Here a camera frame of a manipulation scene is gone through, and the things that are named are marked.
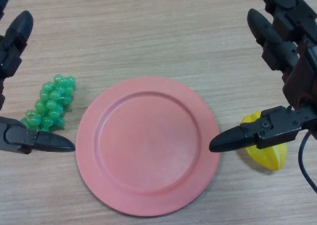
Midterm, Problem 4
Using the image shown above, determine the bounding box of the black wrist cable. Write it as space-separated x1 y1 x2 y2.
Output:
298 132 317 193

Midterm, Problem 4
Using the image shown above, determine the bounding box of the yellow starfruit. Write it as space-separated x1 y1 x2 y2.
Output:
241 110 288 171

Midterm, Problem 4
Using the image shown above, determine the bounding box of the pink round plate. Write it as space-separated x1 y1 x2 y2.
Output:
75 76 221 216

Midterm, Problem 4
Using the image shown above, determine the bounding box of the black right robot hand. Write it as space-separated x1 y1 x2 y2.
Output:
209 0 317 154

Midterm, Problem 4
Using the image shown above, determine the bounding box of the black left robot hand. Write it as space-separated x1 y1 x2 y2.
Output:
0 0 76 155

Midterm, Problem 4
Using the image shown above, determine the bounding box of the green grapes bunch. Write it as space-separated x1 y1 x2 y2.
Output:
20 74 77 132

